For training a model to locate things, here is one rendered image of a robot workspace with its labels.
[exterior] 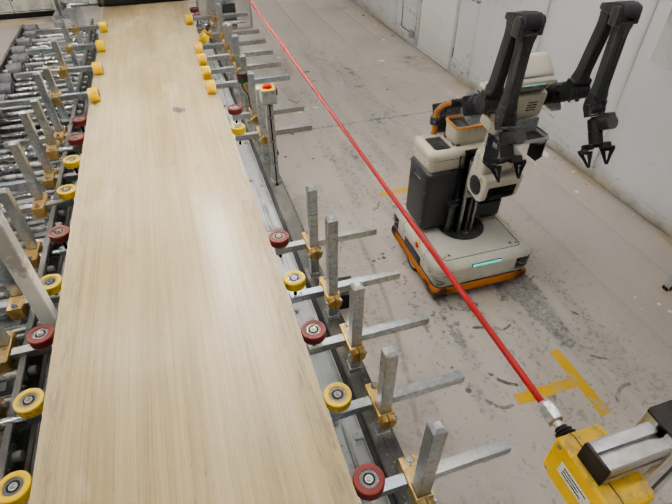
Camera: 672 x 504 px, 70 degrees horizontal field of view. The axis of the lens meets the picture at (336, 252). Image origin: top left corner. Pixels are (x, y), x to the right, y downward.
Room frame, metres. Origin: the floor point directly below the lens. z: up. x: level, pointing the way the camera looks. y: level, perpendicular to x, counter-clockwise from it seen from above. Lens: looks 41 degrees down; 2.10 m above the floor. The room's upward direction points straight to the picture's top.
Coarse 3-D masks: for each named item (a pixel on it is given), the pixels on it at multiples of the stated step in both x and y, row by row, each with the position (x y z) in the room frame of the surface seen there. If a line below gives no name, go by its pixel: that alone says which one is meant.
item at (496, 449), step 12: (492, 444) 0.66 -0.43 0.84; (504, 444) 0.66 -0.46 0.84; (456, 456) 0.62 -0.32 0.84; (468, 456) 0.62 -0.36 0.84; (480, 456) 0.62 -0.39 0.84; (492, 456) 0.63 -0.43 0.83; (444, 468) 0.59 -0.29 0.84; (456, 468) 0.60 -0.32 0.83; (396, 480) 0.56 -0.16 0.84; (384, 492) 0.53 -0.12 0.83
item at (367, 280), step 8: (384, 272) 1.36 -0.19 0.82; (392, 272) 1.36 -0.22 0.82; (344, 280) 1.32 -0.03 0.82; (352, 280) 1.32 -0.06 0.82; (360, 280) 1.32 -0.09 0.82; (368, 280) 1.32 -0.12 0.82; (376, 280) 1.33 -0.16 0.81; (384, 280) 1.34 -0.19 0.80; (312, 288) 1.28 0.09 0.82; (320, 288) 1.28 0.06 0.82; (344, 288) 1.29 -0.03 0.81; (296, 296) 1.24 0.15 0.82; (304, 296) 1.24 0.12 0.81; (312, 296) 1.25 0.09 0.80; (320, 296) 1.26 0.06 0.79
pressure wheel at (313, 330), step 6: (306, 324) 1.03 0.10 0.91; (312, 324) 1.03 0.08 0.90; (318, 324) 1.03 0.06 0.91; (306, 330) 1.00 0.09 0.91; (312, 330) 1.00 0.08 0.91; (318, 330) 1.00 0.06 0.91; (324, 330) 1.00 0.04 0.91; (306, 336) 0.98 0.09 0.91; (312, 336) 0.98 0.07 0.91; (318, 336) 0.98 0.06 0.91; (324, 336) 0.99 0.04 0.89; (306, 342) 0.98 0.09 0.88; (312, 342) 0.97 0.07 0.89; (318, 342) 0.97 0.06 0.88
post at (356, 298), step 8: (352, 288) 1.00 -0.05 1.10; (360, 288) 1.00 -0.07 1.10; (352, 296) 1.00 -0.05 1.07; (360, 296) 1.00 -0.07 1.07; (352, 304) 0.99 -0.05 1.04; (360, 304) 1.00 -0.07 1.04; (352, 312) 0.99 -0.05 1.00; (360, 312) 1.00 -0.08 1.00; (352, 320) 0.99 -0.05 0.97; (360, 320) 1.00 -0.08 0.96; (352, 328) 0.99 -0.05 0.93; (360, 328) 1.00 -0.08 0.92; (352, 336) 0.99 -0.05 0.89; (360, 336) 1.00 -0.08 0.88; (352, 344) 0.99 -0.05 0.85; (360, 344) 1.00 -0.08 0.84; (352, 368) 0.99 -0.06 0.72
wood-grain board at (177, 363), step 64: (128, 64) 3.38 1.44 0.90; (192, 64) 3.38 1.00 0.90; (128, 128) 2.42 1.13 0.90; (192, 128) 2.42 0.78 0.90; (128, 192) 1.80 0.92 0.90; (192, 192) 1.80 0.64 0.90; (128, 256) 1.37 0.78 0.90; (192, 256) 1.37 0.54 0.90; (256, 256) 1.37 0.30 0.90; (64, 320) 1.05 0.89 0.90; (128, 320) 1.05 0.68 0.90; (192, 320) 1.05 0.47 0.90; (256, 320) 1.05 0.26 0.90; (64, 384) 0.81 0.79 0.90; (128, 384) 0.81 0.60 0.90; (192, 384) 0.81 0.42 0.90; (256, 384) 0.81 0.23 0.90; (64, 448) 0.61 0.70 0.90; (128, 448) 0.61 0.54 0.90; (192, 448) 0.61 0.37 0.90; (256, 448) 0.61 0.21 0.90; (320, 448) 0.61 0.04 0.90
